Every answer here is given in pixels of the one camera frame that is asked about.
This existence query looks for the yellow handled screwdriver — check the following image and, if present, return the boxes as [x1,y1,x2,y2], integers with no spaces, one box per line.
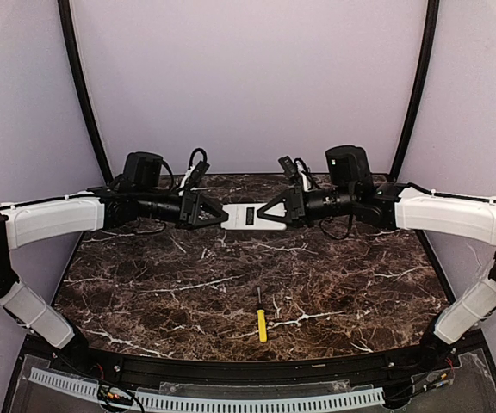
[257,287,268,343]

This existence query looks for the white slotted cable duct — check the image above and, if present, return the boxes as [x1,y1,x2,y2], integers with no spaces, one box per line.
[28,367,384,412]

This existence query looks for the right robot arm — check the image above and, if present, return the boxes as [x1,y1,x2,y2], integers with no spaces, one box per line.
[256,145,496,369]

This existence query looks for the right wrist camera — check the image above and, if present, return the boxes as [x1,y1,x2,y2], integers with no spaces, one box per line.
[278,156,316,192]

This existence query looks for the black frame post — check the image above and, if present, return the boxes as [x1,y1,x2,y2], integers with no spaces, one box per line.
[57,0,113,182]
[388,0,441,182]

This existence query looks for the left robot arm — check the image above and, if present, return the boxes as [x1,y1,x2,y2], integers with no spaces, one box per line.
[0,151,228,371]

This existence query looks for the black front table rail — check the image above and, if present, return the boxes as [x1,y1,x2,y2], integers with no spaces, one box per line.
[49,339,464,391]

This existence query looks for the white remote control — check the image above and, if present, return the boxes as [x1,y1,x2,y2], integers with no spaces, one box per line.
[220,203,287,231]

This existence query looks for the black frame post right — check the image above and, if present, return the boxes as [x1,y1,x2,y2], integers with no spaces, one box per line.
[388,0,441,182]

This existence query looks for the black frame post left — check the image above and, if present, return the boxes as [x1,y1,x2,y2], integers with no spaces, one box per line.
[57,0,113,182]

